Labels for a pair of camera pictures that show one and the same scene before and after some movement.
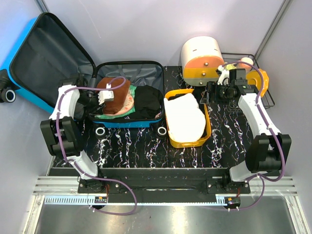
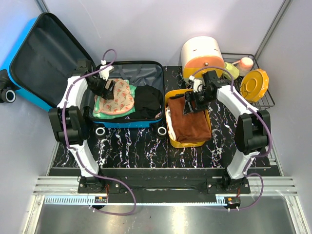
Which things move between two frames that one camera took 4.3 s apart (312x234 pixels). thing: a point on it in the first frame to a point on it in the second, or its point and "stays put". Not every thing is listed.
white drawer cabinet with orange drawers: [201, 56] stays put
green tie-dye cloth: [133, 89] stays put
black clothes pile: [148, 102] stays put
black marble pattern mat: [230, 128] stays put
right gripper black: [212, 87] to [190, 96]
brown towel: [113, 106] to [190, 126]
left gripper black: [96, 107] to [107, 94]
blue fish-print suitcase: [43, 53] stays put
